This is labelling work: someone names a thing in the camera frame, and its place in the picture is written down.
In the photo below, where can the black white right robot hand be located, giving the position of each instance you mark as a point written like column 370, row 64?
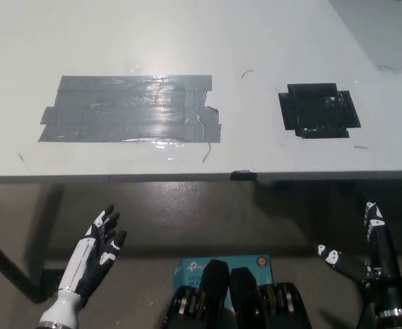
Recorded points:
column 384, row 274

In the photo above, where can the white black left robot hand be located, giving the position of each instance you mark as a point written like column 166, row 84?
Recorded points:
column 88, row 260

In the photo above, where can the black table leg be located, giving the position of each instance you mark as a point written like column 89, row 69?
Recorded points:
column 12, row 270

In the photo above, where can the teal router cardboard box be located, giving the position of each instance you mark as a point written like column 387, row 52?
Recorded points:
column 189, row 270

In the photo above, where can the black tape square marking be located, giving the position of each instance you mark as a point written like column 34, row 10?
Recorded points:
column 319, row 109

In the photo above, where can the grey duct tape patch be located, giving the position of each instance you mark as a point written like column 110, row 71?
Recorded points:
column 129, row 109

